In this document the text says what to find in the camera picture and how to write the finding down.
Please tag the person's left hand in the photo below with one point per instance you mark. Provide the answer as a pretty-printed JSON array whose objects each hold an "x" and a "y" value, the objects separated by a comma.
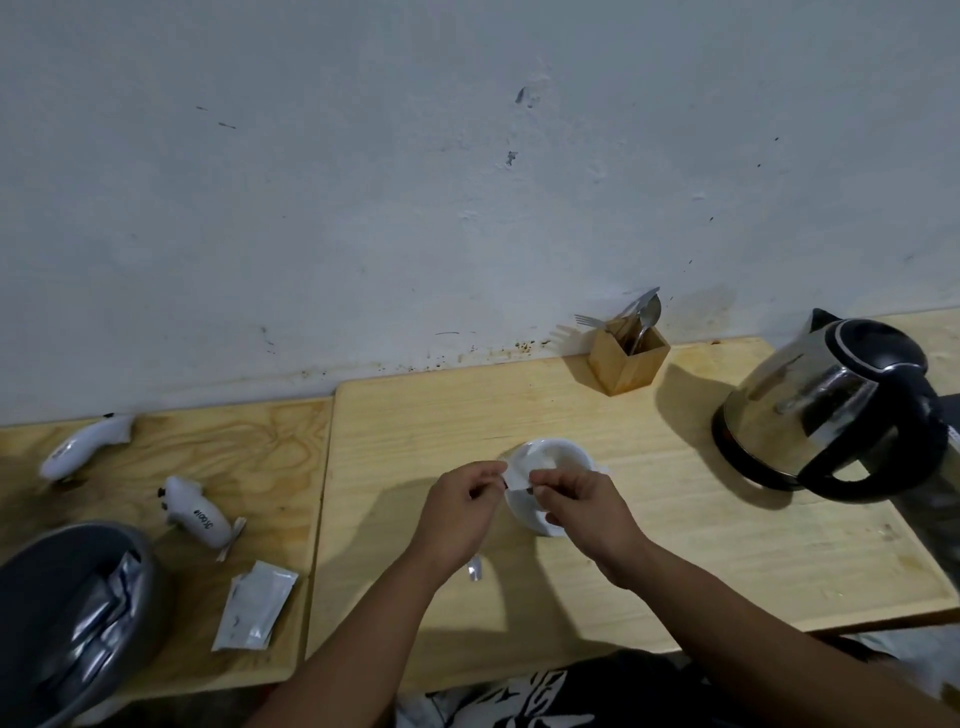
[{"x": 450, "y": 517}]

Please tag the person's right hand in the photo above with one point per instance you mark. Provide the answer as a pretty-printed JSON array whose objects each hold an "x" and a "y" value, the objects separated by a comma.
[{"x": 592, "y": 517}]

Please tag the person's right thumb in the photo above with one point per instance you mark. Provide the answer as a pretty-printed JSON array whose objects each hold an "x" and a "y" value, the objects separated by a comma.
[{"x": 551, "y": 493}]

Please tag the person's left thumb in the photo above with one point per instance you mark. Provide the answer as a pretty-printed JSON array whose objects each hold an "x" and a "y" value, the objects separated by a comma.
[{"x": 486, "y": 490}]

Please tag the small white sachet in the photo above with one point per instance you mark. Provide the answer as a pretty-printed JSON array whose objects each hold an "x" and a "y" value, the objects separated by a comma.
[{"x": 521, "y": 477}]

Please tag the person's right forearm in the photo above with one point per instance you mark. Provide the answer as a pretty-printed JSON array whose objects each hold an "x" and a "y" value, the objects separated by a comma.
[{"x": 750, "y": 645}]

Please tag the person's left forearm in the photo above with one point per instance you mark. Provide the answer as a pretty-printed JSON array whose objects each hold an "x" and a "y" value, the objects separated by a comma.
[{"x": 352, "y": 645}]

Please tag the white ceramic cup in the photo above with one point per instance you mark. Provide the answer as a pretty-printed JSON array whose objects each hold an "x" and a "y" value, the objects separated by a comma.
[{"x": 559, "y": 454}]

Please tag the small metal spoon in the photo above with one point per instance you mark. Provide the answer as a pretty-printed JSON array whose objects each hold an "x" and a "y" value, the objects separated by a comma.
[{"x": 474, "y": 570}]

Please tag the wooden cutlery holder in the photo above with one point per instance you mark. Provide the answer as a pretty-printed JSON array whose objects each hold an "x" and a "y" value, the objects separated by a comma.
[{"x": 626, "y": 364}]

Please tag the metal fork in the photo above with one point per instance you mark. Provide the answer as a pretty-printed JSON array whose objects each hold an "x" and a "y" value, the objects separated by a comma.
[{"x": 592, "y": 322}]

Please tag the black and white printed shirt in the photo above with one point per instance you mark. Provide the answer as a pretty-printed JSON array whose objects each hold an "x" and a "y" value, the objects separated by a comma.
[{"x": 570, "y": 694}]

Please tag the metal knife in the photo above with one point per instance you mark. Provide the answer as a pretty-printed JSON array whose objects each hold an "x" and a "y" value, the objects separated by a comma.
[{"x": 639, "y": 301}]

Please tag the white flat sachet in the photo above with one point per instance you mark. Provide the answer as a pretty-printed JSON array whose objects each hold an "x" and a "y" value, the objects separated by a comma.
[
  {"x": 223, "y": 630},
  {"x": 262, "y": 600}
]

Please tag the stainless steel electric kettle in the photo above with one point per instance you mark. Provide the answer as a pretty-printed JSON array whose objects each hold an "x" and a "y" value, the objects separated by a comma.
[{"x": 817, "y": 405}]

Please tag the white handheld controller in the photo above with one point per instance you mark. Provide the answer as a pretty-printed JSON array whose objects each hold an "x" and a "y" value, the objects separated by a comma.
[
  {"x": 193, "y": 514},
  {"x": 82, "y": 444}
]

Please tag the pile of silver foil packets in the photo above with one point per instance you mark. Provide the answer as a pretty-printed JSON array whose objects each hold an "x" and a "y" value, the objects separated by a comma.
[{"x": 97, "y": 622}]

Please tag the grey round bin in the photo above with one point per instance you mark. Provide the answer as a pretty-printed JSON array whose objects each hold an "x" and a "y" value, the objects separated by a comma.
[{"x": 30, "y": 585}]

